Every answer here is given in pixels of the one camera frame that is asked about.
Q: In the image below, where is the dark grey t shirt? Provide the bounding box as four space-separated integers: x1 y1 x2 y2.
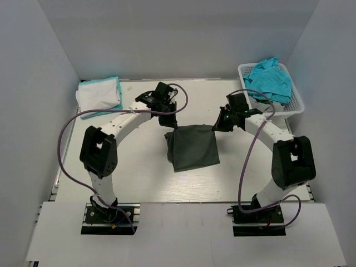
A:
164 125 220 172

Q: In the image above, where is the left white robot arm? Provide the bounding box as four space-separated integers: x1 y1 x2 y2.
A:
80 82 177 222

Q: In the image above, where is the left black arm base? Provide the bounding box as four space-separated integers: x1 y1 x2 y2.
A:
81 196 140 236

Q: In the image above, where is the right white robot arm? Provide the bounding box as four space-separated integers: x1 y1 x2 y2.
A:
212 90 317 222

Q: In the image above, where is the grey garment in basket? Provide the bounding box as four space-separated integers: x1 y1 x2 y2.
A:
249 96 284 113

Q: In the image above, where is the turquoise t shirt in basket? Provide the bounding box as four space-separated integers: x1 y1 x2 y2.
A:
243 57 292 105

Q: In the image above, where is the white plastic laundry basket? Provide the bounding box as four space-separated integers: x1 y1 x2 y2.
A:
238 63 304 118

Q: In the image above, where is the folded turquoise t shirt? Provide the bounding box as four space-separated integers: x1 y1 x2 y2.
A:
78 76 123 121

